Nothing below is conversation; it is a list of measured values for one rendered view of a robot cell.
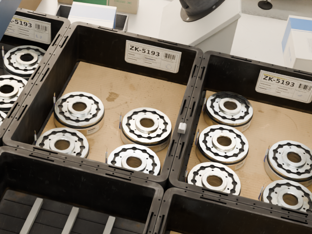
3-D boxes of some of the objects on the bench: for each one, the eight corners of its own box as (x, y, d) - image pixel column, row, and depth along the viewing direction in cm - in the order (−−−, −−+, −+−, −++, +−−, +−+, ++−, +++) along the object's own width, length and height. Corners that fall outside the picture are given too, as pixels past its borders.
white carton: (73, 28, 165) (73, 1, 159) (114, 33, 166) (116, 7, 159) (60, 73, 151) (59, 45, 145) (106, 78, 151) (107, 50, 145)
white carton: (281, 40, 172) (289, 15, 166) (321, 45, 173) (330, 20, 166) (287, 83, 158) (295, 57, 152) (330, 89, 158) (341, 63, 152)
